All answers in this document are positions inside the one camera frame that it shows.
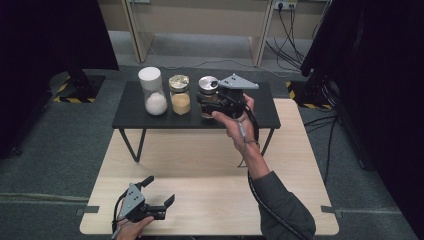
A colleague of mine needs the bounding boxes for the person's left hand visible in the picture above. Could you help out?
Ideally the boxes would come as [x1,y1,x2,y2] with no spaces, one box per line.
[114,215,156,240]

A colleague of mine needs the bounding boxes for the left hand-held gripper cable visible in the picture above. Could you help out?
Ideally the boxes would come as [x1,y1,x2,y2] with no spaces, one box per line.
[111,190,130,240]

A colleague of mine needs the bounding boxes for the thin white floor cable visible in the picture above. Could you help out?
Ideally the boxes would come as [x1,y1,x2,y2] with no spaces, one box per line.
[149,46,295,80]

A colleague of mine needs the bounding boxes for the beige wooden desk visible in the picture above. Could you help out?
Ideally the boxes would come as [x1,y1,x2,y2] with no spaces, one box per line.
[119,0,280,67]

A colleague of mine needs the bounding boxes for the black floor cables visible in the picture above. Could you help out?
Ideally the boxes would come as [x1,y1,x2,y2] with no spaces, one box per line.
[303,113,340,185]

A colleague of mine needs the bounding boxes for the black stand base striped tape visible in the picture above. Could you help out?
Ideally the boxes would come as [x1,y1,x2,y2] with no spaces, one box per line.
[49,68,106,104]
[285,74,338,111]

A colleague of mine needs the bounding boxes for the hand-held gripper cable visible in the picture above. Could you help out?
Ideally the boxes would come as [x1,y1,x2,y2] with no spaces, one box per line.
[235,102,310,240]
[111,190,130,240]

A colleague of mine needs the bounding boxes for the gold-lid jar of yellow powder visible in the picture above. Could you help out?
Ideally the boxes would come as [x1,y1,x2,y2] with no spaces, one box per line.
[168,74,192,116]

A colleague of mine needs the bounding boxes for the dark curtain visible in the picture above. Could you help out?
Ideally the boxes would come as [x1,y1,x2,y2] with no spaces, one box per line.
[0,0,120,160]
[299,0,424,240]

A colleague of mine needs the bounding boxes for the right hand-held gripper cable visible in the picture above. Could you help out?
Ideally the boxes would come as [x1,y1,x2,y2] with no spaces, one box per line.
[235,102,310,240]

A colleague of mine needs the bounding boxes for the silver-lid jar of brown spice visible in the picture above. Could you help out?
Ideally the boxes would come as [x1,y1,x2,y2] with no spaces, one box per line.
[197,75,222,120]

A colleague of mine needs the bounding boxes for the grey tape strip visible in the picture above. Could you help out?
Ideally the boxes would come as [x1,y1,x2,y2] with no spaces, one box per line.
[75,205,101,217]
[320,205,344,219]

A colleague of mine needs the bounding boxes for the white wall socket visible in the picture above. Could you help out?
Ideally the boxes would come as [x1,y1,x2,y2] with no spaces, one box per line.
[273,0,298,11]

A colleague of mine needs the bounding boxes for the black raised shelf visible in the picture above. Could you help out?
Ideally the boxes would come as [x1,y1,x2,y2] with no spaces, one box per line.
[111,80,282,164]

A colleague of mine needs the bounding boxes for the person's right hand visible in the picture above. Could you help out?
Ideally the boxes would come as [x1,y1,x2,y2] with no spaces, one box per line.
[211,93,264,162]

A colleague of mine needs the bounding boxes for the white-lid jar of white powder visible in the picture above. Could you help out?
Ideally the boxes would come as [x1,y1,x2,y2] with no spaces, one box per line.
[137,66,169,117]

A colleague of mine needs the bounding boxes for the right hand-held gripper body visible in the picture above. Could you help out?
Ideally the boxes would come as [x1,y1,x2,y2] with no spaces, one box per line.
[199,73,260,120]

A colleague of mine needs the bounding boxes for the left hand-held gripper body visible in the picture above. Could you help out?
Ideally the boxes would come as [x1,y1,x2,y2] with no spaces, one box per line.
[117,182,167,222]

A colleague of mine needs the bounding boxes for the black cables under desk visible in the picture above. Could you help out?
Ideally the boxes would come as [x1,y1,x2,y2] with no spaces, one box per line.
[265,6,306,73]

